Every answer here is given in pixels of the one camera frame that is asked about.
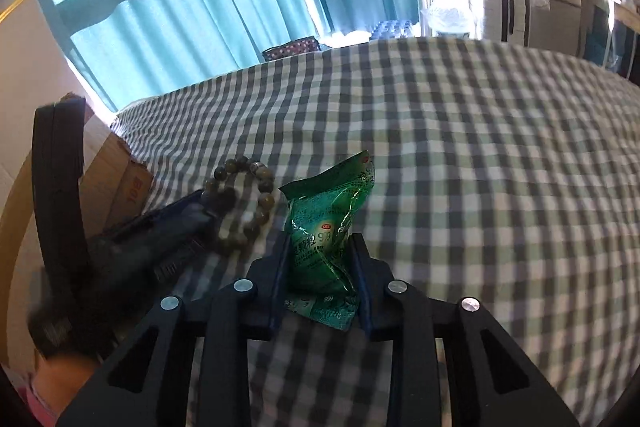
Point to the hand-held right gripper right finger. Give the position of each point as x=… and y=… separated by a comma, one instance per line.
x=359, y=289

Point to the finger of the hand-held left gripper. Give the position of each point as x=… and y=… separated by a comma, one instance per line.
x=175, y=259
x=165, y=219

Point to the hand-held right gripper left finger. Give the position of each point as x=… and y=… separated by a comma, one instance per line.
x=278, y=279

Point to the green snack packet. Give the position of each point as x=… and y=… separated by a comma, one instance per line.
x=325, y=227

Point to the checkered cloth covered desktop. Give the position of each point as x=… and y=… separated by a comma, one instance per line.
x=475, y=182

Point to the brown cardboard box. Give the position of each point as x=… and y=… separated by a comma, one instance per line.
x=110, y=177

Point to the teal curtain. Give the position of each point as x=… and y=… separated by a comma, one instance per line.
x=175, y=7

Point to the dark patterned bag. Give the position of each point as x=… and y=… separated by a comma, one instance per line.
x=292, y=48

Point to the pack of water bottles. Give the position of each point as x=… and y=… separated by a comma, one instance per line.
x=395, y=29

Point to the clear plastic bag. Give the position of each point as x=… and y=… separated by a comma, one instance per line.
x=450, y=19

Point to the white pole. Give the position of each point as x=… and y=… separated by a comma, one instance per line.
x=425, y=7

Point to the white appliance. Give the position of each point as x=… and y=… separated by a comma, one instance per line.
x=492, y=2

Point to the grey cabinet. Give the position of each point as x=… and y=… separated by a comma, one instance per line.
x=555, y=2

